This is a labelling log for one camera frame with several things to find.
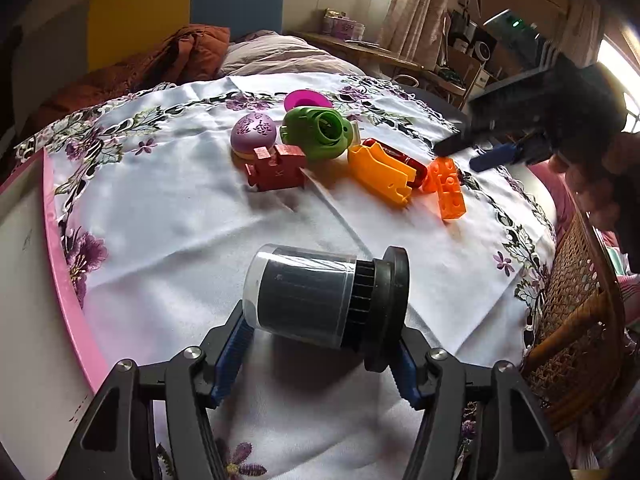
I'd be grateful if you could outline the pink patterned box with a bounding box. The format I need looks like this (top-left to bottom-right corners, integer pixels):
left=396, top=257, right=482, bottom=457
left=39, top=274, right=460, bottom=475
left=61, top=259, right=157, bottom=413
left=322, top=8, right=366, bottom=41

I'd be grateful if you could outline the magenta round disc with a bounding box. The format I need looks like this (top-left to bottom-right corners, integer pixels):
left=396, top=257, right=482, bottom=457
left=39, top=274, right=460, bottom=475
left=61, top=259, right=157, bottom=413
left=283, top=89, right=334, bottom=112

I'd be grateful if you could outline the white floral tablecloth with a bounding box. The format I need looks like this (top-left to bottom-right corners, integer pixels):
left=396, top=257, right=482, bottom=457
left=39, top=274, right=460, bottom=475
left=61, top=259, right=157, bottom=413
left=15, top=72, right=558, bottom=480

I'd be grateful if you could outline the green round plug-in device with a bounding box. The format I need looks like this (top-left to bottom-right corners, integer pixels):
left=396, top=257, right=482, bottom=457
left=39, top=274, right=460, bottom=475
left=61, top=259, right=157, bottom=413
left=280, top=106, right=361, bottom=162

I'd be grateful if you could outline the clear jar with black lid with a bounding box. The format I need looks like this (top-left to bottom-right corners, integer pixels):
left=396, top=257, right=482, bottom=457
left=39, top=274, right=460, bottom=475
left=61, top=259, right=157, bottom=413
left=241, top=243, right=411, bottom=373

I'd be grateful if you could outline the brown quilted blanket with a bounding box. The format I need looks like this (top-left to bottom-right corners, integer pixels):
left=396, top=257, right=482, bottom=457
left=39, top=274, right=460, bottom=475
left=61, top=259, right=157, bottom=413
left=30, top=24, right=232, bottom=121

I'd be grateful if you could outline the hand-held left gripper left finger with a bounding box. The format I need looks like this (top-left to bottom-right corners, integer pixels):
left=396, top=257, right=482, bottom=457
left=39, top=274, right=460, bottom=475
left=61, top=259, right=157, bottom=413
left=57, top=302, right=253, bottom=480

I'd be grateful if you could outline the wicker chair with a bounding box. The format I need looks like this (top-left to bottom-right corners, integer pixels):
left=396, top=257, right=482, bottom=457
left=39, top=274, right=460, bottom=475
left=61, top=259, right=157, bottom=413
left=520, top=200, right=631, bottom=433

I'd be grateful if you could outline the cluttered cardboard box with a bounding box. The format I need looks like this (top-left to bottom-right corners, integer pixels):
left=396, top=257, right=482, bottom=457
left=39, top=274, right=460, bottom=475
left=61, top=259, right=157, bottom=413
left=435, top=7, right=501, bottom=96

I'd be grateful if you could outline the purple egg-shaped case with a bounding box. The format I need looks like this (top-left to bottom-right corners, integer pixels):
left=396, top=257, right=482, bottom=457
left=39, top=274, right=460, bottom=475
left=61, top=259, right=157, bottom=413
left=230, top=112, right=277, bottom=161

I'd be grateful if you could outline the beige curtain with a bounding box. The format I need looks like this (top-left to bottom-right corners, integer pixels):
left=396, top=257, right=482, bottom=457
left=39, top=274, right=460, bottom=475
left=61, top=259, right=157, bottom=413
left=377, top=0, right=458, bottom=68

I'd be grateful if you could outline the orange building block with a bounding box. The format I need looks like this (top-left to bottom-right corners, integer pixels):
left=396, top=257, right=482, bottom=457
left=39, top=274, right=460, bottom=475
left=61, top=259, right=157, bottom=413
left=422, top=156, right=466, bottom=222

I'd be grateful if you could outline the grey yellow blue headboard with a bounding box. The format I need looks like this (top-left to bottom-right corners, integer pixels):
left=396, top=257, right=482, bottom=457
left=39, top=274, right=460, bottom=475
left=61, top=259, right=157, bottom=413
left=15, top=0, right=285, bottom=111

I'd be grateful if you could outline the pink-rimmed white tray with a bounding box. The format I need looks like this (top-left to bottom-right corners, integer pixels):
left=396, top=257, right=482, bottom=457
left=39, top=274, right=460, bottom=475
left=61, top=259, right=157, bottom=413
left=0, top=147, right=111, bottom=480

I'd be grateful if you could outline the beige duvet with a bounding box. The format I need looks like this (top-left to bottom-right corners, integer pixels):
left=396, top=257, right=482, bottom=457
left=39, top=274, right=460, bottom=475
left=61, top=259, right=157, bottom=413
left=220, top=30, right=371, bottom=78

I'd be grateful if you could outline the wooden desk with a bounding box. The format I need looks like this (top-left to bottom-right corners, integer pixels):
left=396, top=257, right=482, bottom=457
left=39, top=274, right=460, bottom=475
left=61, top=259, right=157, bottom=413
left=295, top=31, right=468, bottom=106

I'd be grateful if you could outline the orange plastic toy piece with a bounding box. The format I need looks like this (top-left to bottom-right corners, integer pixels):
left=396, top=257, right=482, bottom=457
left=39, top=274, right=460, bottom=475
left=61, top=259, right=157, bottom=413
left=348, top=141, right=417, bottom=207

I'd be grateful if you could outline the person's right hand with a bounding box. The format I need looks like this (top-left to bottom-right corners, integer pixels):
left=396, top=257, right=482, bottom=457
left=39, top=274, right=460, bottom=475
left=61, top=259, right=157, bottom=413
left=547, top=130, right=640, bottom=251

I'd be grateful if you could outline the red puzzle block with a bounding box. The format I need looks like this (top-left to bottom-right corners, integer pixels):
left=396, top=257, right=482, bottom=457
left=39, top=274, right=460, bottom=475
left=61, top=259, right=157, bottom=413
left=244, top=144, right=307, bottom=192

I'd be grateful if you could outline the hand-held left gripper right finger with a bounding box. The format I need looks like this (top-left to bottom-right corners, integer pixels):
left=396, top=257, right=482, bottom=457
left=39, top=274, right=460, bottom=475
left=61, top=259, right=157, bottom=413
left=394, top=329, right=573, bottom=480

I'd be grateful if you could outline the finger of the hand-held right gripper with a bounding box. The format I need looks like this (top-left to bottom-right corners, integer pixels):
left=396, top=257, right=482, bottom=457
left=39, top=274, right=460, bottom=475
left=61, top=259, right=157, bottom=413
left=432, top=122, right=506, bottom=157
left=469, top=135, right=553, bottom=172

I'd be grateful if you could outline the red plastic toy piece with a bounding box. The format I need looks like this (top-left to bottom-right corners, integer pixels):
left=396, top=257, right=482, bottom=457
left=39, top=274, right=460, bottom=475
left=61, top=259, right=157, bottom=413
left=380, top=145, right=429, bottom=188

